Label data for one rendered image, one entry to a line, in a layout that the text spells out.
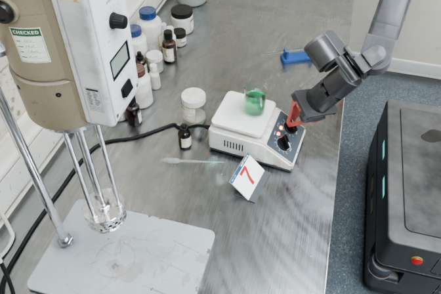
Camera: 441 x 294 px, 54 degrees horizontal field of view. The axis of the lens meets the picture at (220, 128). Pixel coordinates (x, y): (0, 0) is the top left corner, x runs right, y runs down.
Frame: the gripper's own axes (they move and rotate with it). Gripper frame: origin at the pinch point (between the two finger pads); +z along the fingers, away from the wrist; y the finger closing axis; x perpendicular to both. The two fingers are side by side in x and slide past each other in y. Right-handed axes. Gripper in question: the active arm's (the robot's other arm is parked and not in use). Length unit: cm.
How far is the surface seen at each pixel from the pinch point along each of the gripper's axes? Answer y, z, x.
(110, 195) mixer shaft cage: 45.7, 0.8, 7.0
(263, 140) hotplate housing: 9.0, 1.4, 2.5
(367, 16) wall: -133, 39, -69
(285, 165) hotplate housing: 5.4, 2.3, 8.7
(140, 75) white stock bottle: 23.5, 15.5, -25.3
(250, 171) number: 12.3, 5.8, 7.3
